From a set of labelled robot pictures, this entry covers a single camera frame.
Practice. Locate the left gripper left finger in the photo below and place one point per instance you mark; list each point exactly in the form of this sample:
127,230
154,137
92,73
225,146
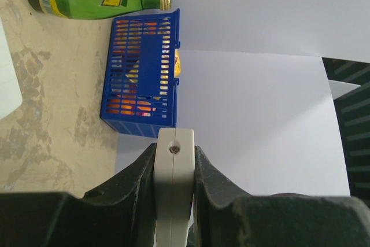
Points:
123,211

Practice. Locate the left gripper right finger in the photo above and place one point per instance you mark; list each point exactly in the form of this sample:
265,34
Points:
219,215

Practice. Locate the white remote control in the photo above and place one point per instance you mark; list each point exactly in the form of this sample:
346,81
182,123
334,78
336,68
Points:
173,177
10,92

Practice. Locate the blue plastic basket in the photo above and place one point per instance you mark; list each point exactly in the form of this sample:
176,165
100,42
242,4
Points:
140,88

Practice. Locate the yellow chips bag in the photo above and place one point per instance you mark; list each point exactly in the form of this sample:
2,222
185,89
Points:
177,63

